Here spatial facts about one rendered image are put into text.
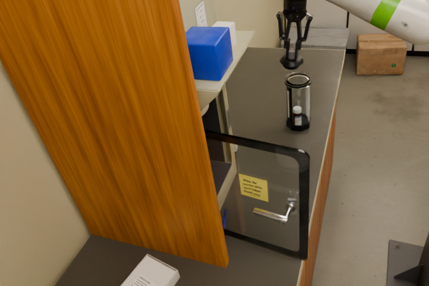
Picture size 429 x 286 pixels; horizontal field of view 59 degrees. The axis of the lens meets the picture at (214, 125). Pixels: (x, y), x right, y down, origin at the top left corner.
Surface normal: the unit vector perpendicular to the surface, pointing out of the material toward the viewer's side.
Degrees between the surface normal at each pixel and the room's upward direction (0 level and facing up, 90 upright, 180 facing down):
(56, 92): 90
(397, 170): 0
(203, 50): 90
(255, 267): 0
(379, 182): 0
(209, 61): 90
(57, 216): 90
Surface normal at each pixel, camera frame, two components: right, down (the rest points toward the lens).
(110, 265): -0.14, -0.79
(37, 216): 0.93, 0.11
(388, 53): -0.25, 0.55
